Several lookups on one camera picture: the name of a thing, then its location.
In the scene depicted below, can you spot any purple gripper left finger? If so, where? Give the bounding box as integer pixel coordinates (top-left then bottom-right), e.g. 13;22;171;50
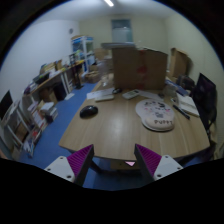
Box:
45;144;94;186

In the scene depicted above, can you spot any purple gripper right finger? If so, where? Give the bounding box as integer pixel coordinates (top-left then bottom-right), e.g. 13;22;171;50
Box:
134;144;182;181

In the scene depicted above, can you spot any white puppy mouse pad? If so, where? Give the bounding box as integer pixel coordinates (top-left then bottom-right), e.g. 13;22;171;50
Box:
135;99;174;132

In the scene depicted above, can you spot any black computer mouse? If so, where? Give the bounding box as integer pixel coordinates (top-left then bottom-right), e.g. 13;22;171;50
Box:
80;105;98;118

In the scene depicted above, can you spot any black pen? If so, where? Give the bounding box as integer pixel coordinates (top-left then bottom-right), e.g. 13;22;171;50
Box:
173;105;190;120

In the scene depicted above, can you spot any white bookshelf with books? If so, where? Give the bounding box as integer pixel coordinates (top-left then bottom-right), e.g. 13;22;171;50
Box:
0;100;54;157

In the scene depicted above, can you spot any white keyboard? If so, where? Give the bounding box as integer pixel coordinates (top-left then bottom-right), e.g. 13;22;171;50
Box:
95;94;114;102

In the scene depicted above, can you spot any white remote control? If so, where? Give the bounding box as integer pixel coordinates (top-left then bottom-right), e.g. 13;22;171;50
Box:
122;90;139;100

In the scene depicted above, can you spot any small black round object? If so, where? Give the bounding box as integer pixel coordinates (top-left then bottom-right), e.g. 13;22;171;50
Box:
112;88;122;94

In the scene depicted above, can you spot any black office chair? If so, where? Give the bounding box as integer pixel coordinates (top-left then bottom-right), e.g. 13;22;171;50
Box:
191;73;217;136

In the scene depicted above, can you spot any wooden side desk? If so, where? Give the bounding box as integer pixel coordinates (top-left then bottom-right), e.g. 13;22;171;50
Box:
23;60;84;100

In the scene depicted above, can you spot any large brown cardboard box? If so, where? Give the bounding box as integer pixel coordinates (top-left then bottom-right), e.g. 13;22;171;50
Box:
112;48;168;90

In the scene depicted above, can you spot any leaning flat cardboard box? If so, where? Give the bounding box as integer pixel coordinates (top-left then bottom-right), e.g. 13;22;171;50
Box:
169;48;189;78

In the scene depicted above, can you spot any blue white metal shelf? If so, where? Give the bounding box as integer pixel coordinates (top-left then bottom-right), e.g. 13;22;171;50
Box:
71;35;95;73

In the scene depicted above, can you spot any frosted window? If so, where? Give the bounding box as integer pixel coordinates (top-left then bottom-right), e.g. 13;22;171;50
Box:
111;19;133;42

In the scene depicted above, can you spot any ceiling light tube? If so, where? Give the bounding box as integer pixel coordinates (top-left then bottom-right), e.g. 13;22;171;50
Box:
104;0;114;7

